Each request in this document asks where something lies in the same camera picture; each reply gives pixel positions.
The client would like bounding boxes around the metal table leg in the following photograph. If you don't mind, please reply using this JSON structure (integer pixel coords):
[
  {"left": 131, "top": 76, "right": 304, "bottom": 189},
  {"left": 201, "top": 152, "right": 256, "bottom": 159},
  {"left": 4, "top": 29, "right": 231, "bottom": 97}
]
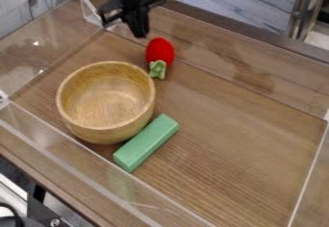
[{"left": 288, "top": 0, "right": 324, "bottom": 41}]

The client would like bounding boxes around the wooden bowl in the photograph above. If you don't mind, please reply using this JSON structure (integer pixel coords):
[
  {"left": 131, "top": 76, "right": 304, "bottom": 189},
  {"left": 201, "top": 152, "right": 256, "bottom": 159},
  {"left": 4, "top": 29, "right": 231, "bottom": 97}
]
[{"left": 55, "top": 61, "right": 155, "bottom": 145}]

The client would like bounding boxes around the green rectangular block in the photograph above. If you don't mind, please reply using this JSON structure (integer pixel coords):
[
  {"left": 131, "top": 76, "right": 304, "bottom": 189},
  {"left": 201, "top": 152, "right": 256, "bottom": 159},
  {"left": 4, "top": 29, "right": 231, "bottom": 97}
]
[{"left": 114, "top": 113, "right": 181, "bottom": 172}]

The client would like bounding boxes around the clear acrylic enclosure wall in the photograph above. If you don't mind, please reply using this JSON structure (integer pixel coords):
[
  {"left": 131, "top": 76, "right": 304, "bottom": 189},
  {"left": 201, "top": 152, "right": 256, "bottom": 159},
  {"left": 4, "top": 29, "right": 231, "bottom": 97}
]
[{"left": 0, "top": 0, "right": 329, "bottom": 227}]

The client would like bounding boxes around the red plush strawberry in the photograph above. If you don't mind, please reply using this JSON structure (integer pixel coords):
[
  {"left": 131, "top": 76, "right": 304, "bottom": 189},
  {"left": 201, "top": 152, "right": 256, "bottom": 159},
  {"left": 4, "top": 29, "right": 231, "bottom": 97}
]
[{"left": 146, "top": 38, "right": 175, "bottom": 80}]

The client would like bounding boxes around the black cable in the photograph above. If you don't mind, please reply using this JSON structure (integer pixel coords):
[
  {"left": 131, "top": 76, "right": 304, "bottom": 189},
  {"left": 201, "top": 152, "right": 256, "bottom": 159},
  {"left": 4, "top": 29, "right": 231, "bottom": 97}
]
[{"left": 0, "top": 202, "right": 27, "bottom": 227}]

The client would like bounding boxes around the black metal frame bracket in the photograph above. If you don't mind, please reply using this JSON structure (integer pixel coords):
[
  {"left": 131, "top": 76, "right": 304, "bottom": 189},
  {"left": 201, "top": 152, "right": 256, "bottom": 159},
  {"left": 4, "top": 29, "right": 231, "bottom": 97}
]
[{"left": 27, "top": 184, "right": 83, "bottom": 227}]

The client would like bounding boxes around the clear acrylic corner bracket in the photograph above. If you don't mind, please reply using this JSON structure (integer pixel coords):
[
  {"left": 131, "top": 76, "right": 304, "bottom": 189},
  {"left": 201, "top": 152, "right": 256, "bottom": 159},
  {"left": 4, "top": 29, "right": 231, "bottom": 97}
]
[{"left": 80, "top": 0, "right": 122, "bottom": 31}]

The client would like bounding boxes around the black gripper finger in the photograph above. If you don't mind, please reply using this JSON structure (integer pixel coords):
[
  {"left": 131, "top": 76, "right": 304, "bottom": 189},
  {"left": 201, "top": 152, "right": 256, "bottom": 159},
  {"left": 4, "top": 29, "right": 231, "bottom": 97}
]
[
  {"left": 126, "top": 12, "right": 145, "bottom": 38},
  {"left": 141, "top": 9, "right": 149, "bottom": 36}
]

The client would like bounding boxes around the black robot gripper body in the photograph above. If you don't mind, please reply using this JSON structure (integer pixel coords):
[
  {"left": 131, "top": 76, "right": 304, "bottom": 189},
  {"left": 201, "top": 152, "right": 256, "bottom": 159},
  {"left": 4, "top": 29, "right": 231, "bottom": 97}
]
[{"left": 96, "top": 0, "right": 165, "bottom": 24}]

